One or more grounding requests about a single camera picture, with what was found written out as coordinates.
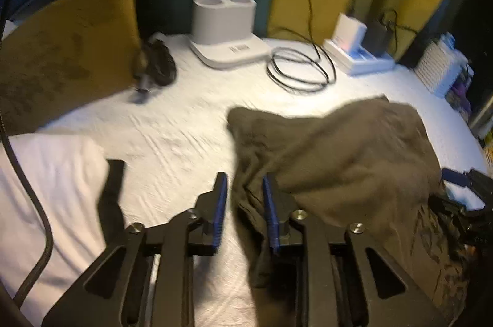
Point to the white pillow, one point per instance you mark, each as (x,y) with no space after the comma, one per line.
(50,177)

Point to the dark brown t-shirt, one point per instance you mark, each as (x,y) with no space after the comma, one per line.
(346,150)

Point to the mustard yellow pillow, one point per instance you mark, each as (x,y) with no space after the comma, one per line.
(69,42)

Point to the black charger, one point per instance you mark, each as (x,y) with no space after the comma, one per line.
(377,36)

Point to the purple cloth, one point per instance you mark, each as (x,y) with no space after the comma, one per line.
(460,98)

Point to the white power strip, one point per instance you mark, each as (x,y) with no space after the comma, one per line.
(362,61)

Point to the black glossy pouch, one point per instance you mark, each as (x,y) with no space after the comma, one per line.
(160,63)

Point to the white embossed table cover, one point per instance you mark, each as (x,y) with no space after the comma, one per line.
(173,127)

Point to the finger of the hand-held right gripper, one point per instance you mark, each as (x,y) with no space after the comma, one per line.
(454,177)

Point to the white plastic lattice basket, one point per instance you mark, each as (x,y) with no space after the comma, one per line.
(435,69)

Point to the white charger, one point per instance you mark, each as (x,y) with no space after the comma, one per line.
(348,32)

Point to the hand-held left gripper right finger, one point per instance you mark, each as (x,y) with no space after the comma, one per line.
(269,215)

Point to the camouflage cloth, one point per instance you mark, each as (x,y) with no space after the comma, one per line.
(435,261)

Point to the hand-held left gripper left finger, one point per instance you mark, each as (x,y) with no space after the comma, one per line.
(220,211)

